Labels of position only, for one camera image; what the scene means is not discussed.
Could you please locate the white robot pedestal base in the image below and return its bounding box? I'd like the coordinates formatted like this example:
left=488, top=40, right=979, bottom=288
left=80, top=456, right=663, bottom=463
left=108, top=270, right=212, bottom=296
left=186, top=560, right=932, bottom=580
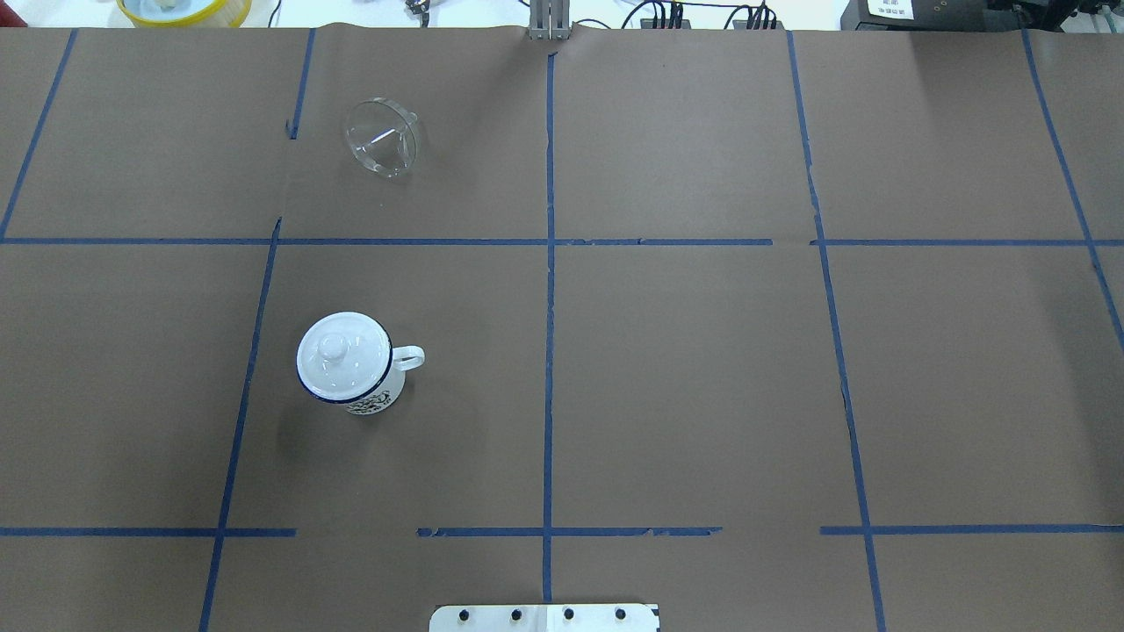
left=429, top=603, right=661, bottom=631

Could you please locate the yellow tape roll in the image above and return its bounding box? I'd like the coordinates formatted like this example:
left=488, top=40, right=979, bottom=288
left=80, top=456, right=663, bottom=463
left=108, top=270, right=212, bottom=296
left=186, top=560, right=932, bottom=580
left=115, top=1, right=253, bottom=28

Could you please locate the white enamel mug lid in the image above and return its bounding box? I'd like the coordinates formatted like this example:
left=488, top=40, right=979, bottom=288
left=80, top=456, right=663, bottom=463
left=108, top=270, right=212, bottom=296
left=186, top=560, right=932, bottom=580
left=294, top=312, right=391, bottom=405

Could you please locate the white enamel mug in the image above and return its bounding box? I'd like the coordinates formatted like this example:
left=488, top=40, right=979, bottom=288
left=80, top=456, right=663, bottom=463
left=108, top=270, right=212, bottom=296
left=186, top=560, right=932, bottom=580
left=294, top=312, right=426, bottom=416

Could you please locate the clear glass funnel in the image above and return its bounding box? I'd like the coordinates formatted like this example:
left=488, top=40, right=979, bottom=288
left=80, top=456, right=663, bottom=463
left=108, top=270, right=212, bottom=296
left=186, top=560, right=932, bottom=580
left=342, top=97, right=422, bottom=179

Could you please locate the aluminium frame post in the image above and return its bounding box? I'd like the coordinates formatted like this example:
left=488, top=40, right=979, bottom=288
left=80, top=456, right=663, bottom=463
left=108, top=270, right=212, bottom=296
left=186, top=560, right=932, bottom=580
left=525, top=0, right=573, bottom=40

